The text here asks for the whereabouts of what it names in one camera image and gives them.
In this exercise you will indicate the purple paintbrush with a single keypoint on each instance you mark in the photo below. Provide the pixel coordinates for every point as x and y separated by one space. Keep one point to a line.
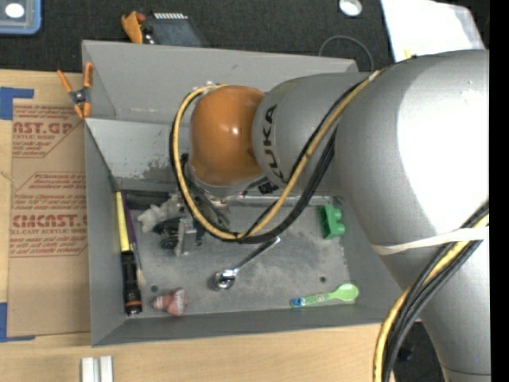
133 237

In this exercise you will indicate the black sunglasses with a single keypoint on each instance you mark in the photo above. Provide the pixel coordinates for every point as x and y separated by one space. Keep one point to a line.
166 226

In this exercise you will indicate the grey metal bin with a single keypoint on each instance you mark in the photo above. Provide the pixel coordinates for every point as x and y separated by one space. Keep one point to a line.
286 265

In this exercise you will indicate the green toy brick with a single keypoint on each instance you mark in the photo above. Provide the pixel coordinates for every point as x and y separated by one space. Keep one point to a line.
332 221

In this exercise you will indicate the green plastic spoon blue end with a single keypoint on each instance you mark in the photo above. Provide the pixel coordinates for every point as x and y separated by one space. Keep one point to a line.
342 294

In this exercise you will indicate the white toy animal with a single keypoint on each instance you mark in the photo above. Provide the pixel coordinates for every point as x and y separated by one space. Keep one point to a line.
153 215

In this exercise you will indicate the pink seashell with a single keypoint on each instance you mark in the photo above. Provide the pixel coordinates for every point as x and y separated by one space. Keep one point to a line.
173 301

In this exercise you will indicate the silver metal spoon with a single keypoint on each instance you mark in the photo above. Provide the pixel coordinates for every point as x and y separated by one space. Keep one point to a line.
226 277

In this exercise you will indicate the brown cardboard board red print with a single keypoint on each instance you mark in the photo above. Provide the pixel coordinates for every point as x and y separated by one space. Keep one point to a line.
43 277

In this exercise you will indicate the yellow and black marker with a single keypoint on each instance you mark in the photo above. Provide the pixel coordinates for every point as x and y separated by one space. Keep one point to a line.
124 233

